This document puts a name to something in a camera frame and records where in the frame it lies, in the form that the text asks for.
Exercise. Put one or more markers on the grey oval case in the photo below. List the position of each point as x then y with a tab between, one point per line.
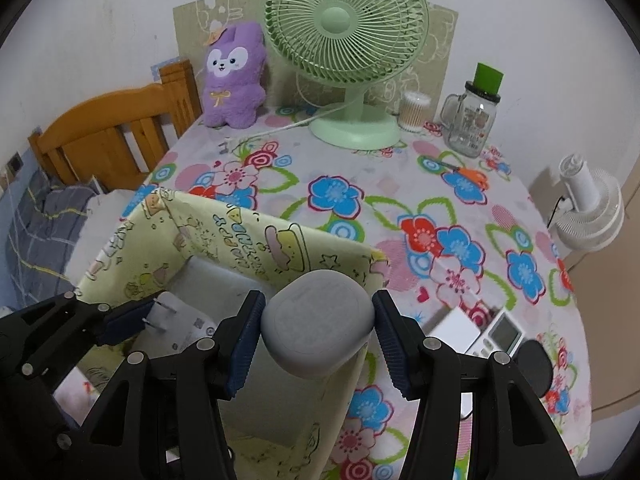
315	325

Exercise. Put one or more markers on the blue plaid blanket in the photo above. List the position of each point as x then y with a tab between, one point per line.
45	225

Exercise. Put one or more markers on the yellow printed fabric storage box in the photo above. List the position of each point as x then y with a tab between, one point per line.
225	240

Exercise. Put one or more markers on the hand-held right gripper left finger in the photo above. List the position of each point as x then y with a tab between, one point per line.
245	345

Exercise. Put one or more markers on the purple plush toy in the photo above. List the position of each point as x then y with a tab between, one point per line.
232	95

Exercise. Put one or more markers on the white device with screen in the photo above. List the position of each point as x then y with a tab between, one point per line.
505	335

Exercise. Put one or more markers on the floral tablecloth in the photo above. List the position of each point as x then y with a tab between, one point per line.
380	180

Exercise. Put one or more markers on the green desk fan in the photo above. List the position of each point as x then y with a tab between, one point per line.
345	17

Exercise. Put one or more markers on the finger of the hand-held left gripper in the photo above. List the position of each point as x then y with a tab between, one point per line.
125	322

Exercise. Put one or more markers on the glass mug jar green lid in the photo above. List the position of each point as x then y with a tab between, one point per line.
470	125

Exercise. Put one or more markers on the black round disc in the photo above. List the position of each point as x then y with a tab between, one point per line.
537	365

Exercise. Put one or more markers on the wall socket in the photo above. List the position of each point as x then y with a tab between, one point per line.
15	164

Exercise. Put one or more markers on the cotton swab container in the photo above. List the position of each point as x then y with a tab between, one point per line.
414	115

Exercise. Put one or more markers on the white cube charger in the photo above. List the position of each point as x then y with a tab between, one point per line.
452	330

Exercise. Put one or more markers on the wooden bed headboard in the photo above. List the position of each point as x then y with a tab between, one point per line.
100	125

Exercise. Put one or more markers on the white bedding cloth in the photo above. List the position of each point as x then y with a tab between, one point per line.
107	210

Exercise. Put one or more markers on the beige printed board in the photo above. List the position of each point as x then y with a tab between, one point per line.
190	30

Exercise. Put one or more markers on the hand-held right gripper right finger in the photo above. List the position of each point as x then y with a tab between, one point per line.
395	347

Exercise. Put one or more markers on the light blue wall sticker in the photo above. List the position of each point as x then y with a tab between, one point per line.
157	67

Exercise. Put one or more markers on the white clip fan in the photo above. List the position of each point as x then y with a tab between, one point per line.
595	215

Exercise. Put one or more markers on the white plug charger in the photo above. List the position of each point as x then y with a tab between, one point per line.
182	320

